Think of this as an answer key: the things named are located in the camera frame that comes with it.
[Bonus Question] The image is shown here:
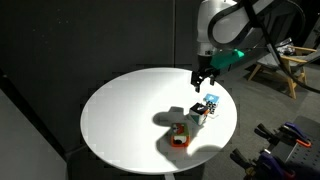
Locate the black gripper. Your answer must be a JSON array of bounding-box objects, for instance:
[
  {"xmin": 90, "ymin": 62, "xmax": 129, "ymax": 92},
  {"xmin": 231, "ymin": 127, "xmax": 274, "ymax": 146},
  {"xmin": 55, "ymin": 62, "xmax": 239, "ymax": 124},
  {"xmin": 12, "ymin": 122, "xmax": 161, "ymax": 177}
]
[{"xmin": 191, "ymin": 54, "xmax": 218, "ymax": 94}]

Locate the letter A toy block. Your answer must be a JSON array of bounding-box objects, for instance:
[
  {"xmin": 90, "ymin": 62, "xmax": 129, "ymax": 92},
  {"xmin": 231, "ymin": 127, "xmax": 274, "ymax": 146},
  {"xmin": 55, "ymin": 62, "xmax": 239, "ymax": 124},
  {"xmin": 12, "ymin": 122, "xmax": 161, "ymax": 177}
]
[{"xmin": 188, "ymin": 102, "xmax": 210, "ymax": 127}]

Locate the orange green toy block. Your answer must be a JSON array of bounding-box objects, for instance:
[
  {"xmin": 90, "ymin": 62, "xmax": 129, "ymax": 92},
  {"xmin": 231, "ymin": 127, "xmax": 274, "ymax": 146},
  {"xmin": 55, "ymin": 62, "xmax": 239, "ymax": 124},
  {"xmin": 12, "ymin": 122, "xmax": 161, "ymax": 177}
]
[{"xmin": 170, "ymin": 122, "xmax": 191, "ymax": 149}]

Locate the wooden armchair grey cushion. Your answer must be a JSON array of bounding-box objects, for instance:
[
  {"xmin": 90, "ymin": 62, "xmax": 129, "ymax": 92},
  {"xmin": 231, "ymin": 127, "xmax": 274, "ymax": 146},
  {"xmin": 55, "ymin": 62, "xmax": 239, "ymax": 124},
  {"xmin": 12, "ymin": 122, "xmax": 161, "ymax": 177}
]
[{"xmin": 247, "ymin": 45, "xmax": 320, "ymax": 100}]

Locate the crumpled plastic bag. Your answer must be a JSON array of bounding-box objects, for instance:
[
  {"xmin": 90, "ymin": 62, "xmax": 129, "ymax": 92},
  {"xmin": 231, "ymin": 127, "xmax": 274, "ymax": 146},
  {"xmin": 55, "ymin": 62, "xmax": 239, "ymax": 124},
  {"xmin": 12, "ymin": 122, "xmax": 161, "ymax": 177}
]
[{"xmin": 276, "ymin": 37, "xmax": 297, "ymax": 56}]

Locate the purple orange spring clamp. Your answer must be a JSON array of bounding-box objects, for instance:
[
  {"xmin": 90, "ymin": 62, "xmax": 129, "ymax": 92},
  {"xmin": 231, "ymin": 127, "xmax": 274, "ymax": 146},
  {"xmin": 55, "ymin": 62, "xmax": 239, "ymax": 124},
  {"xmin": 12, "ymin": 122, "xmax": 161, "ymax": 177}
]
[
  {"xmin": 254, "ymin": 121, "xmax": 313, "ymax": 149},
  {"xmin": 229, "ymin": 148, "xmax": 297, "ymax": 180}
]

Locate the black perforated mounting board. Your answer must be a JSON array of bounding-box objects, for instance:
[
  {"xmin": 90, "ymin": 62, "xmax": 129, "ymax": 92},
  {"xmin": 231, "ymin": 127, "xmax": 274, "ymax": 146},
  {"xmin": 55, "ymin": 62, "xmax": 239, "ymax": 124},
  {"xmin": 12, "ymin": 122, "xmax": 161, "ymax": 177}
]
[{"xmin": 263, "ymin": 115, "xmax": 320, "ymax": 180}]

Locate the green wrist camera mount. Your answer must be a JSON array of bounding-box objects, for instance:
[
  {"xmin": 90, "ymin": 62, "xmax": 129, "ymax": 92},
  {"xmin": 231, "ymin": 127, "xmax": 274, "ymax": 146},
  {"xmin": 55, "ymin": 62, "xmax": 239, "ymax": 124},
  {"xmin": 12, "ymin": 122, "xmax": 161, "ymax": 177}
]
[{"xmin": 209, "ymin": 48, "xmax": 245, "ymax": 71}]

